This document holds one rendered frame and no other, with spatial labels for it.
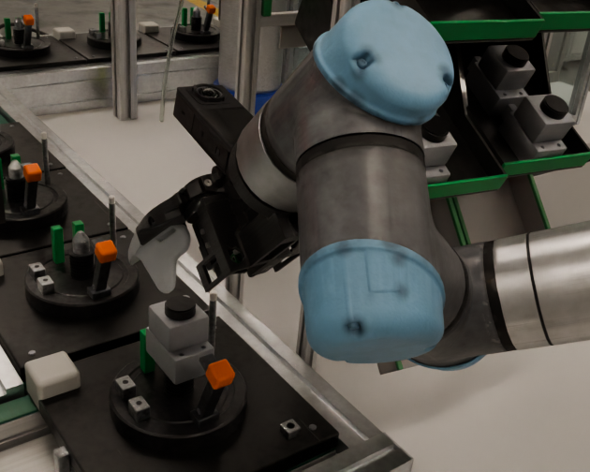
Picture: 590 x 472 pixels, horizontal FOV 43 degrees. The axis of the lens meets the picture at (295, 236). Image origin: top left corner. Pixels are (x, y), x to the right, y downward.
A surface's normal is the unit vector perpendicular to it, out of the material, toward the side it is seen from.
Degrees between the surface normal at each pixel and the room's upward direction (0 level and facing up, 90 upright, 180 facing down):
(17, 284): 0
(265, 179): 109
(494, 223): 45
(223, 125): 11
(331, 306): 60
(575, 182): 90
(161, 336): 90
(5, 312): 0
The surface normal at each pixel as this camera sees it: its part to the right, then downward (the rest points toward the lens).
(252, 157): -0.82, 0.17
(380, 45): 0.47, -0.36
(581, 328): -0.15, 0.69
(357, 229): -0.25, -0.36
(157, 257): -0.62, 0.09
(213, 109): 0.23, -0.80
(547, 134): 0.36, 0.79
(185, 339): 0.58, 0.43
